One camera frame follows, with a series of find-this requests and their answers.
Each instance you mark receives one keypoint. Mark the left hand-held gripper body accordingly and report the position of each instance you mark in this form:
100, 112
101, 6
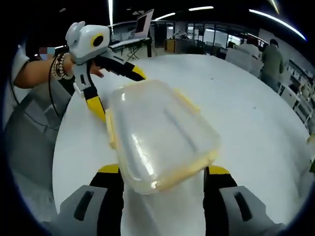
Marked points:
86, 41

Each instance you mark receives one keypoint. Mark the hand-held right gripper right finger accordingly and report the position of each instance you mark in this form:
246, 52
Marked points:
241, 209

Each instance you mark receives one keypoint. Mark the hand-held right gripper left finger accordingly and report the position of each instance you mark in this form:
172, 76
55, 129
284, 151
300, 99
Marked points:
86, 209

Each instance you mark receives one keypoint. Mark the clear box with plastic buckles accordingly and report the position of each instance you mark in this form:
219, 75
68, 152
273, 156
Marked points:
160, 132

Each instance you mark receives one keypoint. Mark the person's left hand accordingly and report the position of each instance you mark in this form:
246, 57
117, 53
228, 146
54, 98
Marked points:
73, 64

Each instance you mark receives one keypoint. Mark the white side desk black legs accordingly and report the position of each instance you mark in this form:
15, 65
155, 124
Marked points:
133, 43

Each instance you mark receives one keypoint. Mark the large white-framed monitor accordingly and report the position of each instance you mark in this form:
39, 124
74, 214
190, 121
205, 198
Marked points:
144, 24

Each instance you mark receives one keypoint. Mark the ceiling light strip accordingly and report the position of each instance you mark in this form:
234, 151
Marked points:
278, 20
200, 8
165, 16

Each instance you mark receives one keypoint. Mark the person's white shirt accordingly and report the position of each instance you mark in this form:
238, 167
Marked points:
17, 81

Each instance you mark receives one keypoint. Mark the person's grey trousers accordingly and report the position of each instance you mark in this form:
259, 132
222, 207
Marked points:
29, 147

